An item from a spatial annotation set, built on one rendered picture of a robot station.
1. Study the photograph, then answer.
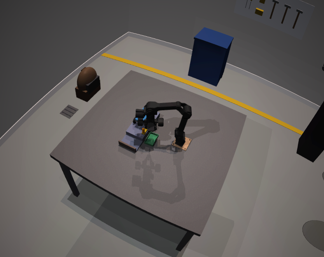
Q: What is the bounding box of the green tray floor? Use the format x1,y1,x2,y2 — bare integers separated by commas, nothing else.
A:
146,134,157,144

